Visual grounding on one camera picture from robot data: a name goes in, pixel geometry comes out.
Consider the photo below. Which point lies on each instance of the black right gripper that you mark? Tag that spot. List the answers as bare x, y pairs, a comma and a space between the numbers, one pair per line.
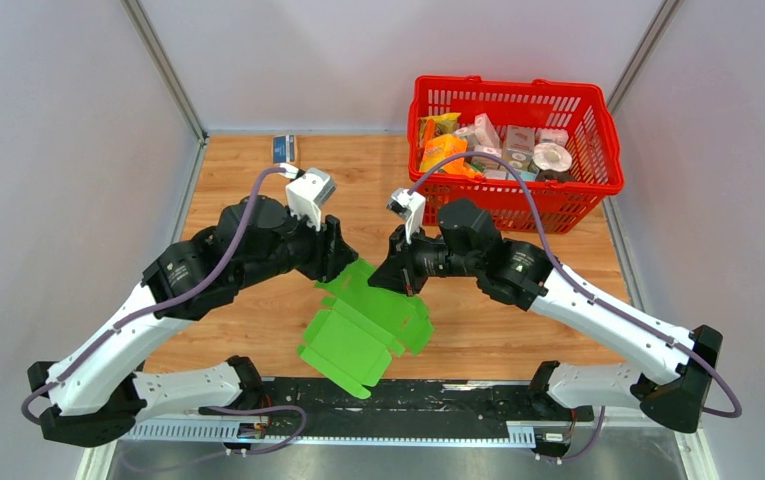
397, 273

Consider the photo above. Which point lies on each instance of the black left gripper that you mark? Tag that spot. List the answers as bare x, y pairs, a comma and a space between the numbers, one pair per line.
331, 254

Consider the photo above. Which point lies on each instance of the green paper box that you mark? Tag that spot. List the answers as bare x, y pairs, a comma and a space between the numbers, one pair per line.
360, 329

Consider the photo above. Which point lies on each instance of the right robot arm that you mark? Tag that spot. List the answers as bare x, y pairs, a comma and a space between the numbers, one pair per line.
666, 369

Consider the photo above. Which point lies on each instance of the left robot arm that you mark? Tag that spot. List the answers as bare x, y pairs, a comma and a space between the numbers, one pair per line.
100, 392

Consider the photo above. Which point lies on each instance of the orange snack box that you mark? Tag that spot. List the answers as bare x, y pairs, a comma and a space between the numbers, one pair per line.
441, 147

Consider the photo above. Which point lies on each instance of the blue yellow sponge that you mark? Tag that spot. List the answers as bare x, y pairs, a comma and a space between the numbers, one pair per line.
284, 149

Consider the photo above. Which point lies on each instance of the yellow snack bag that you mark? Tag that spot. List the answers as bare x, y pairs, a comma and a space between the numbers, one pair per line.
432, 126

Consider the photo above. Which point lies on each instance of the pink white tissue pack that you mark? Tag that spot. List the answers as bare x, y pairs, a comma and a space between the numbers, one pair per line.
485, 132

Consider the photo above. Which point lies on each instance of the red white carton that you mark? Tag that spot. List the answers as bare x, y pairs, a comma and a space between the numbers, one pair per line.
519, 139

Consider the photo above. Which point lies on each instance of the red shopping basket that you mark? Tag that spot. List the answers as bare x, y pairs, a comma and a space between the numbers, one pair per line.
559, 136

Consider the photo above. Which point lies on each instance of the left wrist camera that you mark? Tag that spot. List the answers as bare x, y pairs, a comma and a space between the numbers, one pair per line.
307, 192

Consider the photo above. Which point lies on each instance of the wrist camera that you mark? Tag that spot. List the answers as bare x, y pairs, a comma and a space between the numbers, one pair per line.
410, 207
307, 192

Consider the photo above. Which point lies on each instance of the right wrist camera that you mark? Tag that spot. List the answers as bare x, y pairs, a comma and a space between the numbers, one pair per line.
410, 207

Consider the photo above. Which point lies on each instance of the white perforated cable tray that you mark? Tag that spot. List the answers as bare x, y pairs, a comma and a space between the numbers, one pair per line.
235, 431

